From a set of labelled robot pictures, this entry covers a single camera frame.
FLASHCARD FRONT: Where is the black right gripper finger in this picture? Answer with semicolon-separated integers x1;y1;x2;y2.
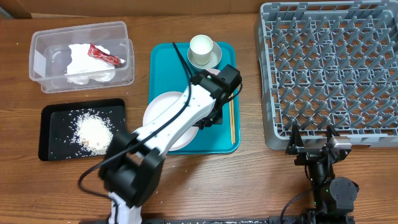
326;124;340;140
288;123;304;149

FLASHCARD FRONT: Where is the pink bowl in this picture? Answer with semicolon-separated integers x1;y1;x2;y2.
206;68;220;75

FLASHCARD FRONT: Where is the white round plate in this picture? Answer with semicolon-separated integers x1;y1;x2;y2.
142;91;198;151

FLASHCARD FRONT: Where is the red snack wrapper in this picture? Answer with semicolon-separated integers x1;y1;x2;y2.
88;43;123;67

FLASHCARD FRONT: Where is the pile of rice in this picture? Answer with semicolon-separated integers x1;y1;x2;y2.
68;108;115;156

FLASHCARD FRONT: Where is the white napkin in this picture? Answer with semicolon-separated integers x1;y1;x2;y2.
65;44;116;85

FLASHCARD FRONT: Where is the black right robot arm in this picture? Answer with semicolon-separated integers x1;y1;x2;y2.
279;124;359;224

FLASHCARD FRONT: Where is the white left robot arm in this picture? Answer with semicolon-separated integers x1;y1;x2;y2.
99;65;242;223

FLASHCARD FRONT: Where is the grey dishwasher rack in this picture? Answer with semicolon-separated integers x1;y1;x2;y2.
254;1;397;150

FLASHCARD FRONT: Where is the wooden chopstick right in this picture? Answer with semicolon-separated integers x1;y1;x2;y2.
229;100;236;145

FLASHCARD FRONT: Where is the wooden chopstick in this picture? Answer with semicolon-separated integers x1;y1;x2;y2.
229;100;236;145
228;100;235;144

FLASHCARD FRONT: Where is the wooden chopstick left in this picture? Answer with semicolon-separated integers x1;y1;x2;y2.
228;100;235;144

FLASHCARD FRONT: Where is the grey small bowl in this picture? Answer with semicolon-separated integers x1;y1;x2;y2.
187;42;222;70

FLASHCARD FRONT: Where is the white paper cup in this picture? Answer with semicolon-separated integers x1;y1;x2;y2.
190;34;213;65

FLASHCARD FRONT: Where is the teal plastic tray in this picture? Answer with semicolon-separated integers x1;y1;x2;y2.
148;43;241;155

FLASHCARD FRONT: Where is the black rectangular tray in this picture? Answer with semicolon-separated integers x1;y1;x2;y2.
38;98;126;161

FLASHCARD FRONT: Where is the clear plastic bin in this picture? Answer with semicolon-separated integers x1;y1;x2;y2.
29;21;134;93

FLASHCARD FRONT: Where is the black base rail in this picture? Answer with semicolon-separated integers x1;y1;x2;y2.
79;216;312;224

